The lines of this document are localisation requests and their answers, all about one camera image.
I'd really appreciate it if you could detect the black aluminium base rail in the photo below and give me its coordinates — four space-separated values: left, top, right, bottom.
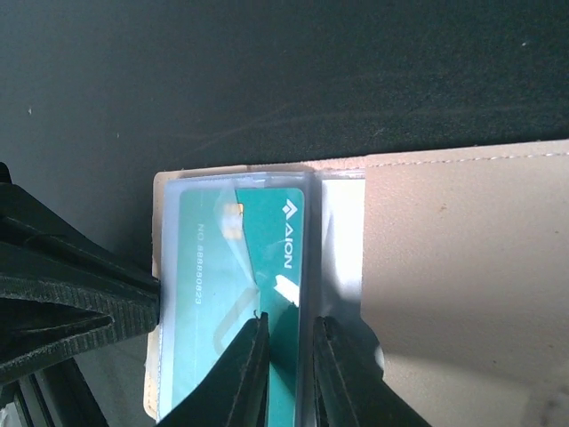
6 359 108 426

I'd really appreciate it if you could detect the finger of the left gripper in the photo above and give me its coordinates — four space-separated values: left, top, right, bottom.
1 275 160 385
1 164 160 298

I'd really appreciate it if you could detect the teal AION card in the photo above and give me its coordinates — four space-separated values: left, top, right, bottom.
172 188 305 426

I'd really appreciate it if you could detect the beige leather card holder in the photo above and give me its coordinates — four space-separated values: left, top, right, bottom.
143 141 568 426

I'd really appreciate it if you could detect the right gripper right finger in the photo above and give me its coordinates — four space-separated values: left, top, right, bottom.
313 317 429 426

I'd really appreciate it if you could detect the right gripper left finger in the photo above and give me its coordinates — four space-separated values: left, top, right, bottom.
158 312 269 427

